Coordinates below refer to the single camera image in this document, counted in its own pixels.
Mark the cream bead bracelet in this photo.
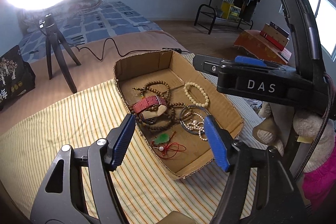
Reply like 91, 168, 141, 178
183, 81, 210, 109

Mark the brown wooden bead necklace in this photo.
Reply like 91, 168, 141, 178
128, 80, 189, 132

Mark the white pearl necklace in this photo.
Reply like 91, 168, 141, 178
182, 110, 209, 142

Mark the dark metal bangle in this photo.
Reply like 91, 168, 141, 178
179, 105, 210, 141

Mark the red strap wristwatch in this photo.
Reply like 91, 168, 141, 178
133, 96, 167, 120

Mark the green jade pendant red cord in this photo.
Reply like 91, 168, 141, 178
150, 130, 188, 160

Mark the pink sleeve forearm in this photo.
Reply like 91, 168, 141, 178
302, 148, 335, 210

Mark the right hand white glove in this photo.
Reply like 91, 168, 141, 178
252, 102, 335, 173

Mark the yellow box on rack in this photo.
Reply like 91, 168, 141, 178
220, 2, 240, 21

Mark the open cardboard box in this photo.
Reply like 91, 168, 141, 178
114, 51, 244, 180

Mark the tan mattress cover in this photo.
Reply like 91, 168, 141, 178
1, 31, 185, 134

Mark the black printed snack bag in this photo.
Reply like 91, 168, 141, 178
0, 45, 36, 110

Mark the black tripod stand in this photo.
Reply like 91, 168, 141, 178
39, 14, 81, 94

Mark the folded floral quilt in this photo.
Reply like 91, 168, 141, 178
17, 0, 102, 34

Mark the black power cable with switch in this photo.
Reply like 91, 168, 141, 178
71, 36, 191, 62

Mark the black phone on mount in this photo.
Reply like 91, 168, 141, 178
281, 0, 326, 91

